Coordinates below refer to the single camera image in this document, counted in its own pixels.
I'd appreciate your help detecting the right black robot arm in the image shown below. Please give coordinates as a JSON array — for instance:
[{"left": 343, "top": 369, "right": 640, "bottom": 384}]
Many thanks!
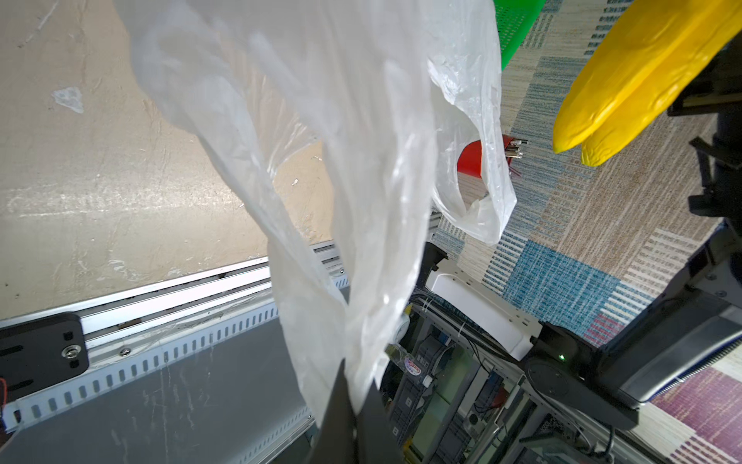
[{"left": 415, "top": 38, "right": 741, "bottom": 430}]

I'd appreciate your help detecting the yellow banana bunch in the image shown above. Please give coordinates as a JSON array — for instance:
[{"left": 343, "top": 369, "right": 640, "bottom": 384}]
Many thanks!
[{"left": 553, "top": 0, "right": 741, "bottom": 166}]

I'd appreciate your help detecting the green plastic basket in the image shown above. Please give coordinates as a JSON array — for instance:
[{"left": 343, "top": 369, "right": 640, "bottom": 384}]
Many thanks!
[{"left": 493, "top": 0, "right": 546, "bottom": 69}]

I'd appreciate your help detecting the aluminium front rail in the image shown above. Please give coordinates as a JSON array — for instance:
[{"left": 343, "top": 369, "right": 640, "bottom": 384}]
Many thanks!
[{"left": 1, "top": 257, "right": 279, "bottom": 431}]

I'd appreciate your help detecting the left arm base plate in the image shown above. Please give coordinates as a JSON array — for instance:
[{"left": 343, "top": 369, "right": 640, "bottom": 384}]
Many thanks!
[{"left": 1, "top": 312, "right": 90, "bottom": 404}]

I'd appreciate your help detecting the red pen cup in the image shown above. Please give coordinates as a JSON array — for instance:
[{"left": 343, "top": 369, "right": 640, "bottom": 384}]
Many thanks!
[{"left": 457, "top": 135, "right": 529, "bottom": 179}]

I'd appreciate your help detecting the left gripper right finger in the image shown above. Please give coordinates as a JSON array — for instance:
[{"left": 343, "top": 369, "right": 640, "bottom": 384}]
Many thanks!
[{"left": 356, "top": 383, "right": 404, "bottom": 464}]

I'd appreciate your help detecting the white plastic bag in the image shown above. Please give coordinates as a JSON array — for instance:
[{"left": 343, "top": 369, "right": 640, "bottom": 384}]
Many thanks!
[{"left": 115, "top": 1, "right": 516, "bottom": 423}]

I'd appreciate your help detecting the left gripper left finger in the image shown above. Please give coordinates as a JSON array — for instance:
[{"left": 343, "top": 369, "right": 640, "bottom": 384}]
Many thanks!
[{"left": 306, "top": 361, "right": 357, "bottom": 464}]

